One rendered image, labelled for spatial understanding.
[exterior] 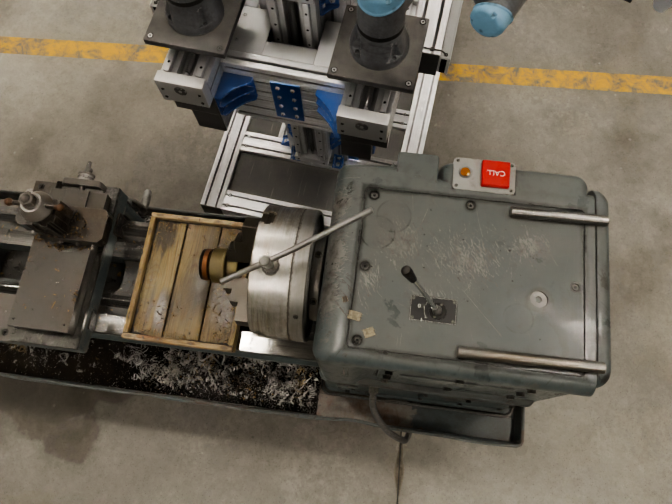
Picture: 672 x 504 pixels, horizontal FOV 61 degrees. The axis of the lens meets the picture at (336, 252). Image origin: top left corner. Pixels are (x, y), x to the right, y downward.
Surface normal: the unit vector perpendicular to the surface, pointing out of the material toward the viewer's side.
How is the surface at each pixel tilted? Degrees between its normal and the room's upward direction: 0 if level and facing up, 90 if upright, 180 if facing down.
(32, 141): 0
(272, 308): 46
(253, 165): 0
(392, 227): 0
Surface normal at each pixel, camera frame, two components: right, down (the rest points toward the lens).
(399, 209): -0.03, -0.32
